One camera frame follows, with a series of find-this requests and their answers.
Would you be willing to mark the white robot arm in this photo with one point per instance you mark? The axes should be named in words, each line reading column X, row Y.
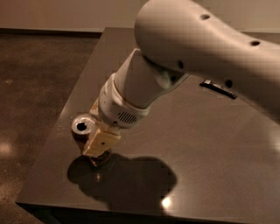
column 176, row 38

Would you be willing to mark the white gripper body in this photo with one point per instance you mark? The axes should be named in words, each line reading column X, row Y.
column 116, row 108

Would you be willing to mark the dented orange soda can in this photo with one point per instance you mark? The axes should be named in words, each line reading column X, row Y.
column 81, row 139

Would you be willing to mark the black snack bar wrapper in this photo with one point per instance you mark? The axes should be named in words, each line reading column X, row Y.
column 217, row 88

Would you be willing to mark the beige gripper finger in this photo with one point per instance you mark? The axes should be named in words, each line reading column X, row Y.
column 94, row 109
column 100, row 138

